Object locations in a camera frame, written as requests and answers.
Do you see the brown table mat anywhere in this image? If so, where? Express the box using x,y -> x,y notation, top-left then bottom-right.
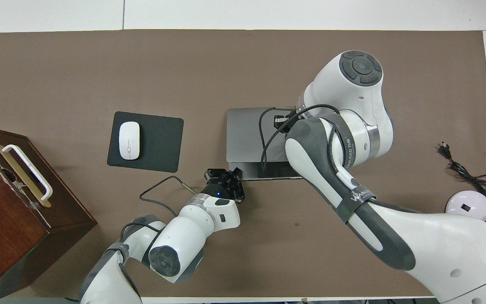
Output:
0,29 -> 486,299

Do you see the black lamp power cable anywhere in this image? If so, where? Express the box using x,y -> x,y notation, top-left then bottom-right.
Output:
438,143 -> 486,200

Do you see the brass handle plate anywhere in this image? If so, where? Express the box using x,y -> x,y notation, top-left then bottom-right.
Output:
0,144 -> 52,209

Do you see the white computer mouse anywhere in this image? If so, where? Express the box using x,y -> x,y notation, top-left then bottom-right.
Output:
119,121 -> 141,160

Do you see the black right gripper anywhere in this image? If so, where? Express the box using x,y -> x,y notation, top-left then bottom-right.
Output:
273,114 -> 297,133

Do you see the grey laptop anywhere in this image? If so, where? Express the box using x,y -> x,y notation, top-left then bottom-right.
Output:
226,107 -> 307,181

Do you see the white box handle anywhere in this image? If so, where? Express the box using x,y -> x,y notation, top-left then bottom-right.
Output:
1,144 -> 53,201

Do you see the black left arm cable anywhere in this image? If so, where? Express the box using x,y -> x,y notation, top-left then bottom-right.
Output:
119,176 -> 198,300

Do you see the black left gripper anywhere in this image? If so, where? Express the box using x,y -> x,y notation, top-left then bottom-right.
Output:
202,168 -> 246,203

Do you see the black mouse pad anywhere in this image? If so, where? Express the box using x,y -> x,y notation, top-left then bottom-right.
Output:
107,111 -> 184,173

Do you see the white desk lamp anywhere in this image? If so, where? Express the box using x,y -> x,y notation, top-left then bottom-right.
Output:
445,163 -> 486,231

